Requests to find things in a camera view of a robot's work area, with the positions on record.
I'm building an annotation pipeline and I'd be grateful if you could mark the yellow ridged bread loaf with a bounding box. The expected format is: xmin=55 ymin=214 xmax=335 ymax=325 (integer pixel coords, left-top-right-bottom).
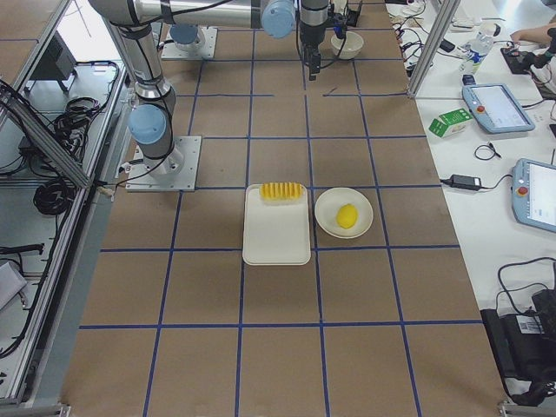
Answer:
xmin=259 ymin=182 xmax=305 ymax=204

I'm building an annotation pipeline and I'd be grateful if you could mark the cream round plate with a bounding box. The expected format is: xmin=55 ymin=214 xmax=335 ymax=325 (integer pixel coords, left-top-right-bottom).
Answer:
xmin=314 ymin=188 xmax=374 ymax=239

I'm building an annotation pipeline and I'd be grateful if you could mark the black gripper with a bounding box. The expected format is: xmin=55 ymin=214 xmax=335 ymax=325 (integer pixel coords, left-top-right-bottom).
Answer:
xmin=302 ymin=43 xmax=321 ymax=81

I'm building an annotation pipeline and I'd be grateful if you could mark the blue teach pendant near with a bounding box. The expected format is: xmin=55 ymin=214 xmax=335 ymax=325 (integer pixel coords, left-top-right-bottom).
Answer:
xmin=512 ymin=158 xmax=555 ymax=232

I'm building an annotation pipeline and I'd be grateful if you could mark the white rectangular tray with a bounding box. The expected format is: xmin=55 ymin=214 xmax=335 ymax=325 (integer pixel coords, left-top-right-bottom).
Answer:
xmin=242 ymin=184 xmax=311 ymax=266

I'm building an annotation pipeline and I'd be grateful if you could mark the black dish rack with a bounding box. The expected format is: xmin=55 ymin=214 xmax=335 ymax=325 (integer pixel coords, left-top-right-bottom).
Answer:
xmin=332 ymin=0 xmax=362 ymax=27

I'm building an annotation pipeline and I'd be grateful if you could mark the clear water bottle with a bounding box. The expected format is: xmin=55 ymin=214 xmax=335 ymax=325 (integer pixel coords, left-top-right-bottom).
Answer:
xmin=458 ymin=30 xmax=494 ymax=75

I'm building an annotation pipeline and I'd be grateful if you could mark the blue teach pendant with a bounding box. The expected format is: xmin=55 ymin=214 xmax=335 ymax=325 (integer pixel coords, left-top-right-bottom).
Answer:
xmin=512 ymin=158 xmax=555 ymax=232
xmin=461 ymin=83 xmax=535 ymax=134

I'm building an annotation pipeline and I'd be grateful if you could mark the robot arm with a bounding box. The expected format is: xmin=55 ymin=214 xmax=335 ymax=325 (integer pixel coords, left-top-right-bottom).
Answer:
xmin=90 ymin=1 xmax=262 ymax=179
xmin=161 ymin=1 xmax=346 ymax=81

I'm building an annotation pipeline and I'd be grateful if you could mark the aluminium frame post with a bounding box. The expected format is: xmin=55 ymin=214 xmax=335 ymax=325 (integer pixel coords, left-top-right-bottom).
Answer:
xmin=407 ymin=0 xmax=460 ymax=98

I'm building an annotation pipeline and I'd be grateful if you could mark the green white carton box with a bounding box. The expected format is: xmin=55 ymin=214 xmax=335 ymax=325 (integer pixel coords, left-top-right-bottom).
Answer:
xmin=428 ymin=108 xmax=473 ymax=138

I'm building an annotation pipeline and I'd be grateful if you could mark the blue teach pendant far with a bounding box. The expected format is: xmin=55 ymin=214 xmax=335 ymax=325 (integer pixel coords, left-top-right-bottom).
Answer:
xmin=461 ymin=83 xmax=535 ymax=134

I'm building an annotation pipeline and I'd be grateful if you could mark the black power adapter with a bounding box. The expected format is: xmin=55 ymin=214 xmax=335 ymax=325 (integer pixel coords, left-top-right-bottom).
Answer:
xmin=450 ymin=174 xmax=482 ymax=191

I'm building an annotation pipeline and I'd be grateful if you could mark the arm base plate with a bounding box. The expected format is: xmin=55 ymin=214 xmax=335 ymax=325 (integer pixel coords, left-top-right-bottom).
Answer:
xmin=125 ymin=136 xmax=202 ymax=192
xmin=162 ymin=24 xmax=217 ymax=61

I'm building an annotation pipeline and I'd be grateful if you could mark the yellow lemon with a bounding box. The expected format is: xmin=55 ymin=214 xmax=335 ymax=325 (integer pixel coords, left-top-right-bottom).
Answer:
xmin=335 ymin=203 xmax=359 ymax=229

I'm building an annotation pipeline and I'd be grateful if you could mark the person forearm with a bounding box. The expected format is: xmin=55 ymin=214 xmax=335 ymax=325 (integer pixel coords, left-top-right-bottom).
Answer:
xmin=510 ymin=23 xmax=555 ymax=44

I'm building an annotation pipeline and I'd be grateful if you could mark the white ceramic bowl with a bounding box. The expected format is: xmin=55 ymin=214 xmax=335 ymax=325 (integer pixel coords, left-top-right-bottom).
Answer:
xmin=331 ymin=32 xmax=364 ymax=60

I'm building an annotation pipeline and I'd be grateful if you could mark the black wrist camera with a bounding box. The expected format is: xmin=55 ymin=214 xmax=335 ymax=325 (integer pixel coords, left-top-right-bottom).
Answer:
xmin=333 ymin=13 xmax=348 ymax=39

